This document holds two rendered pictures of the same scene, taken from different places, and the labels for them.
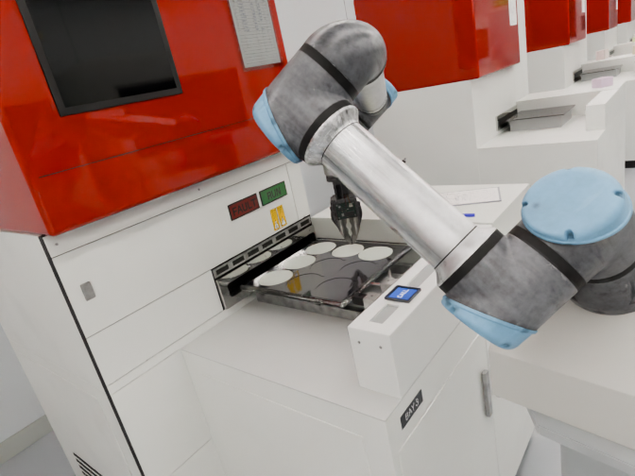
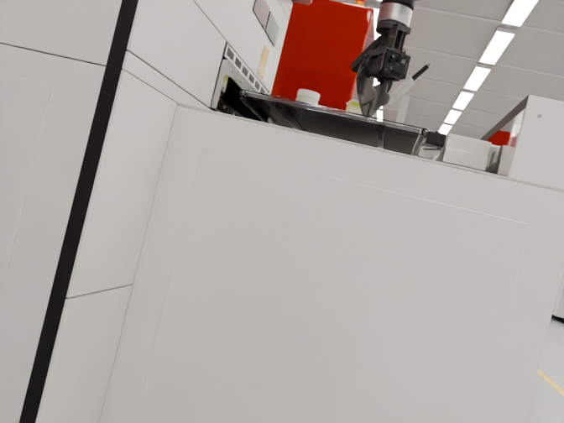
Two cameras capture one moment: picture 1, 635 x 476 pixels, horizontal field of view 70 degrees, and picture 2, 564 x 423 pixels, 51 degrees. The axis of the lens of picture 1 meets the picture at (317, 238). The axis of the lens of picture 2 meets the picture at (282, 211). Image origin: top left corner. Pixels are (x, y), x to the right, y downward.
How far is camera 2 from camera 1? 105 cm
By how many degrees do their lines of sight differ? 37
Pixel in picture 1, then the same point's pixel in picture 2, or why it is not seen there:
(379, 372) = (552, 158)
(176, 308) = (198, 42)
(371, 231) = not seen: hidden behind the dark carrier
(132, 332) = (171, 13)
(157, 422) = (122, 182)
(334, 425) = (482, 212)
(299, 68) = not seen: outside the picture
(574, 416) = not seen: outside the picture
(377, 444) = (551, 233)
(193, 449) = (117, 279)
